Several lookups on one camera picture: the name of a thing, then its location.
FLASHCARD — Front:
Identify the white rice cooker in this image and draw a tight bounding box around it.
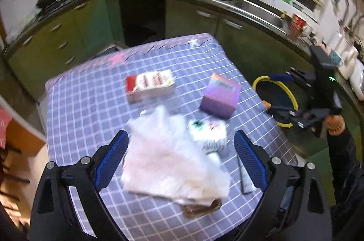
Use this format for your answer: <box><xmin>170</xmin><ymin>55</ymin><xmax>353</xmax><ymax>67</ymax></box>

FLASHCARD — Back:
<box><xmin>349</xmin><ymin>59</ymin><xmax>364</xmax><ymax>101</ymax></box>

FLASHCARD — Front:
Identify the purple checked tablecloth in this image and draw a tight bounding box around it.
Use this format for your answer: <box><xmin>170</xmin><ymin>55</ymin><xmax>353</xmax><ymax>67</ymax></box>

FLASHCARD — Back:
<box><xmin>45</xmin><ymin>33</ymin><xmax>298</xmax><ymax>240</ymax></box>

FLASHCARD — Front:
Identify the yellow rimmed trash bin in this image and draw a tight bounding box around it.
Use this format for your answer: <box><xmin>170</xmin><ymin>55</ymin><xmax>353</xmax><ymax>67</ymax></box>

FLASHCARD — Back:
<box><xmin>252</xmin><ymin>76</ymin><xmax>299</xmax><ymax>128</ymax></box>

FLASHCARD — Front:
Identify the red white carton box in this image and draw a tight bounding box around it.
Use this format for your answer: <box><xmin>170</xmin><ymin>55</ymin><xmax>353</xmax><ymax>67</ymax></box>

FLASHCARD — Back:
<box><xmin>125</xmin><ymin>70</ymin><xmax>175</xmax><ymax>103</ymax></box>

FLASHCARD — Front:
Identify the steel sink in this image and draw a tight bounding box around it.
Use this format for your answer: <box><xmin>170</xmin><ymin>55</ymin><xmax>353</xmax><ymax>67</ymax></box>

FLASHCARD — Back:
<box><xmin>215</xmin><ymin>0</ymin><xmax>288</xmax><ymax>34</ymax></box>

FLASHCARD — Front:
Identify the white yogurt cup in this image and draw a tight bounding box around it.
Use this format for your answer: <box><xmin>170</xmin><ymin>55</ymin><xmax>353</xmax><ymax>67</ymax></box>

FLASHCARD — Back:
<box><xmin>187</xmin><ymin>120</ymin><xmax>229</xmax><ymax>154</ymax></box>

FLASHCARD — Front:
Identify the foil tray with wrappers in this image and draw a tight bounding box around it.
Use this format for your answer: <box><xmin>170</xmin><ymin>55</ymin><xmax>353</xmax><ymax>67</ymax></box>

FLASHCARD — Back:
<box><xmin>182</xmin><ymin>199</ymin><xmax>222</xmax><ymax>219</ymax></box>

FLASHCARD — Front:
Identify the red mug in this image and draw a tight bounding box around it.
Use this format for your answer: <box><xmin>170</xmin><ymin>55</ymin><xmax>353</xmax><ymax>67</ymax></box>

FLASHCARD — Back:
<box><xmin>289</xmin><ymin>13</ymin><xmax>306</xmax><ymax>41</ymax></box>

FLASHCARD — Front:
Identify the white plastic bag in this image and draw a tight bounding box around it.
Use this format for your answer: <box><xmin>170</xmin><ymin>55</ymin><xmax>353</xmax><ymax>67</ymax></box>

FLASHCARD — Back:
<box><xmin>121</xmin><ymin>105</ymin><xmax>231</xmax><ymax>205</ymax></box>

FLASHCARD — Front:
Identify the person's right hand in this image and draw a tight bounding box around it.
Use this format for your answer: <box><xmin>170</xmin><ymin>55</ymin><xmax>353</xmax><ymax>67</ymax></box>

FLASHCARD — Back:
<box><xmin>324</xmin><ymin>115</ymin><xmax>346</xmax><ymax>136</ymax></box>

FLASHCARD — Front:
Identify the person's right forearm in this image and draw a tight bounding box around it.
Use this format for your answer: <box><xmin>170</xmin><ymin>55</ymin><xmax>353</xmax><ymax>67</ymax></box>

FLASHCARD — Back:
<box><xmin>327</xmin><ymin>129</ymin><xmax>363</xmax><ymax>240</ymax></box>

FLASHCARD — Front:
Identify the purple gradient box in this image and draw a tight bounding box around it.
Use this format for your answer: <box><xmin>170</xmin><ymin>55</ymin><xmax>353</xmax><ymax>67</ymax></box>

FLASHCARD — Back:
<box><xmin>199</xmin><ymin>73</ymin><xmax>241</xmax><ymax>120</ymax></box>

